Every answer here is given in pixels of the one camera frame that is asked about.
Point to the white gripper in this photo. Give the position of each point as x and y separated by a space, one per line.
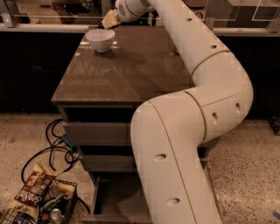
122 11

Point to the grey drawer cabinet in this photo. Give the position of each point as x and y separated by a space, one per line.
108 87

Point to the middle grey drawer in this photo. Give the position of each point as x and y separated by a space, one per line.
101 163

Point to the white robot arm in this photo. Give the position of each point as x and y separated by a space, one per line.
166 131

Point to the top grey drawer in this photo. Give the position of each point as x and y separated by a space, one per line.
98 133

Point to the black wire basket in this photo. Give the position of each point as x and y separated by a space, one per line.
61 195

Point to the brown snack chip bag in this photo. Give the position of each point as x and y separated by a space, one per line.
34 190

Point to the bottom open grey drawer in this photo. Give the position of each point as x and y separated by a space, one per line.
118 198

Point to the silver can in basket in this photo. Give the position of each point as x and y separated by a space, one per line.
56 216

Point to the metal railing frame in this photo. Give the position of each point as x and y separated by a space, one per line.
224 17

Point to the white ceramic bowl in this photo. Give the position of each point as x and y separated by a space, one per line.
100 39

